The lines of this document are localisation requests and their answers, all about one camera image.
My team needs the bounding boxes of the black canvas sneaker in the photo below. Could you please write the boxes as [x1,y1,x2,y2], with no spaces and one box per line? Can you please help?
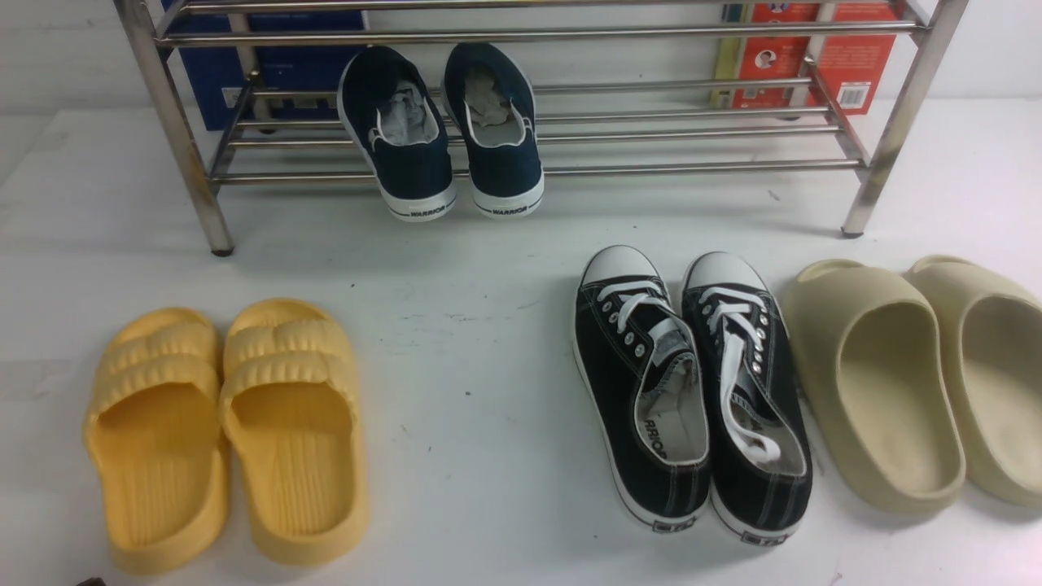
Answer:
[680,251,812,548]
[572,245,710,534]

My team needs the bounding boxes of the stainless steel shoe rack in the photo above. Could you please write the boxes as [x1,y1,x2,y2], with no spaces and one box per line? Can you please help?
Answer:
[115,1,968,257]

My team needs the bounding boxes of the right navy canvas shoe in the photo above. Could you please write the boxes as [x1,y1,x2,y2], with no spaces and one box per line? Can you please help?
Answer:
[440,43,545,219]

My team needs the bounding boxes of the navy canvas shoe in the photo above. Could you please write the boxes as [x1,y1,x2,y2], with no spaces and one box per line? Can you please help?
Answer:
[336,46,458,222]
[440,43,545,219]

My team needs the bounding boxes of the left navy canvas shoe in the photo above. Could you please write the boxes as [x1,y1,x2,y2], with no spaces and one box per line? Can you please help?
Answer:
[336,46,458,222]

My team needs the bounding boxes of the right yellow rubber slipper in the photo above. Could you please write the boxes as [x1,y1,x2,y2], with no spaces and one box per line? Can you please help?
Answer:
[218,298,370,566]

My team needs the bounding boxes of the yellow rubber slipper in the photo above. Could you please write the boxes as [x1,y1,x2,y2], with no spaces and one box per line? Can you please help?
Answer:
[82,307,230,575]
[218,298,370,566]

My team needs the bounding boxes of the left beige foam slide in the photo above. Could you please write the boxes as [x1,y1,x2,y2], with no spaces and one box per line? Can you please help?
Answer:
[782,259,966,517]

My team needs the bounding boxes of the beige foam slide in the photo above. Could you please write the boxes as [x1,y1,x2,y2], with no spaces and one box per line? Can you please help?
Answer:
[782,259,966,517]
[905,255,1041,509]

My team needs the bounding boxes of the blue cardboard box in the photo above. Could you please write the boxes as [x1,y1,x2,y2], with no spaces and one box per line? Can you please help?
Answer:
[171,10,369,131]

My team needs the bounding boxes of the left yellow rubber slipper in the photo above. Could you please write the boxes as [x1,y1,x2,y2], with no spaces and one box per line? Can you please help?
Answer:
[82,307,230,575]

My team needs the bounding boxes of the red cardboard box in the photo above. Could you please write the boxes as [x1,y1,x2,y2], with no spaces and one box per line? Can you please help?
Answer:
[715,2,897,115]

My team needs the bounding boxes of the right beige foam slide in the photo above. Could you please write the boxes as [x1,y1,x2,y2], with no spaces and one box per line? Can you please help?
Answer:
[905,255,1041,509]

